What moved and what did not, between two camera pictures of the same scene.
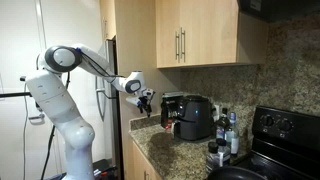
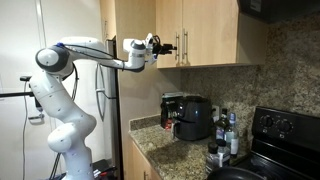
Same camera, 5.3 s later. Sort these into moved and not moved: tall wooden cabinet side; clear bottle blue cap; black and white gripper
Moved: black and white gripper
Not moved: tall wooden cabinet side; clear bottle blue cap
